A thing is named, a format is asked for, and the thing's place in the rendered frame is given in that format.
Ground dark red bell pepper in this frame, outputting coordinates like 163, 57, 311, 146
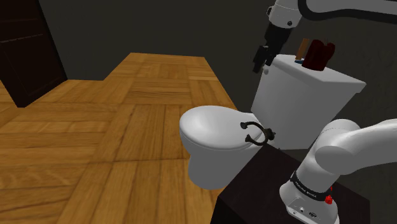
301, 39, 336, 72

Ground white toilet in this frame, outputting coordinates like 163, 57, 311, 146
179, 53, 367, 191

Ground dark robot stand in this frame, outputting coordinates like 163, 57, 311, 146
210, 143, 372, 224

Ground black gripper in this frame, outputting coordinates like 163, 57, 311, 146
252, 23, 291, 74

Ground black curved headphones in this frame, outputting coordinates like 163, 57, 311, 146
240, 121, 277, 147

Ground dark wooden door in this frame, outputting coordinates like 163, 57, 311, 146
0, 0, 68, 108

